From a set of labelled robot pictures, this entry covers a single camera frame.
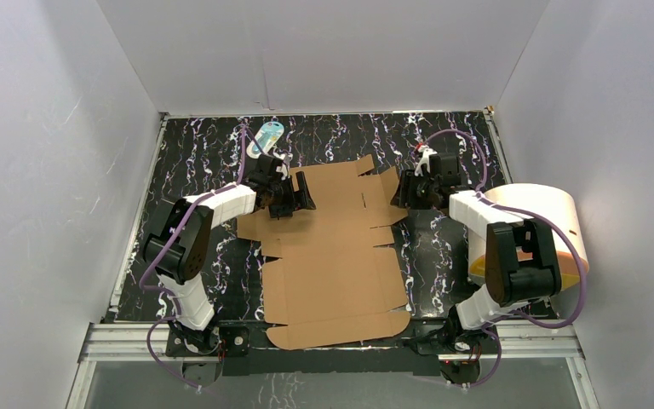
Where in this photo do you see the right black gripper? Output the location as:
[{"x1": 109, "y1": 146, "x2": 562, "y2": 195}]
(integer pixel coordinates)
[{"x1": 389, "y1": 170, "x2": 438, "y2": 210}]

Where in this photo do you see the brown cardboard box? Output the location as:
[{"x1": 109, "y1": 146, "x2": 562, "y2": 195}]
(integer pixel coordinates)
[{"x1": 237, "y1": 156, "x2": 410, "y2": 350}]

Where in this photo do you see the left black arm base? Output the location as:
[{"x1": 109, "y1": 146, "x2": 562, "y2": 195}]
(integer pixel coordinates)
[{"x1": 164, "y1": 322, "x2": 250, "y2": 389}]

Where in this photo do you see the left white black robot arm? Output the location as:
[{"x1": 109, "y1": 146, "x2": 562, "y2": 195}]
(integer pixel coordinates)
[{"x1": 142, "y1": 155, "x2": 316, "y2": 354}]

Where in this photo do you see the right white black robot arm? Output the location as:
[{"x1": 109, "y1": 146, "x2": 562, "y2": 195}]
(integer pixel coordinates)
[{"x1": 391, "y1": 150, "x2": 562, "y2": 353}]

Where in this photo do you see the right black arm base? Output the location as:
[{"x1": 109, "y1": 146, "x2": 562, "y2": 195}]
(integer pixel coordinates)
[{"x1": 401, "y1": 318, "x2": 502, "y2": 389}]

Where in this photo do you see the teal white packaged item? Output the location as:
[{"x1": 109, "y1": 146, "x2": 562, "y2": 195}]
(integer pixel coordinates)
[{"x1": 246, "y1": 121, "x2": 285, "y2": 159}]

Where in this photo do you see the large white tape roll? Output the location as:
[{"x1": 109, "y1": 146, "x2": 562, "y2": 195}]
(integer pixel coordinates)
[{"x1": 468, "y1": 183, "x2": 589, "y2": 290}]

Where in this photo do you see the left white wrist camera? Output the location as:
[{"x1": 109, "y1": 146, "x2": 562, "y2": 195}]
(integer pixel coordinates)
[{"x1": 273, "y1": 152, "x2": 293, "y2": 181}]

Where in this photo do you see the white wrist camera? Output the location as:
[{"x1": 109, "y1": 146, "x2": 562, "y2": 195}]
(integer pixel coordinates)
[
  {"x1": 414, "y1": 143, "x2": 439, "y2": 176},
  {"x1": 273, "y1": 152, "x2": 293, "y2": 181}
]

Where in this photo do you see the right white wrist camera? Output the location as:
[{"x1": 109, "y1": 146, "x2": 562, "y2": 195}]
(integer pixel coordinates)
[{"x1": 414, "y1": 143, "x2": 439, "y2": 176}]

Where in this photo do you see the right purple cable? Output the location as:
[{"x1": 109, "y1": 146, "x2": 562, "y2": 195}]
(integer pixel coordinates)
[{"x1": 420, "y1": 128, "x2": 588, "y2": 389}]

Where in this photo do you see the purple cable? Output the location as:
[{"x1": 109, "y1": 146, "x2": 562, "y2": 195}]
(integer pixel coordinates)
[
  {"x1": 138, "y1": 123, "x2": 261, "y2": 390},
  {"x1": 420, "y1": 128, "x2": 588, "y2": 389}
]

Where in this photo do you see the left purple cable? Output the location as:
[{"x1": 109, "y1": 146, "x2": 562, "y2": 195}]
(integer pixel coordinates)
[{"x1": 138, "y1": 123, "x2": 261, "y2": 390}]

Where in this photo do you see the aluminium frame rail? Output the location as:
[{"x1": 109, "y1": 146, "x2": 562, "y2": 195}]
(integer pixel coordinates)
[{"x1": 66, "y1": 320, "x2": 600, "y2": 408}]

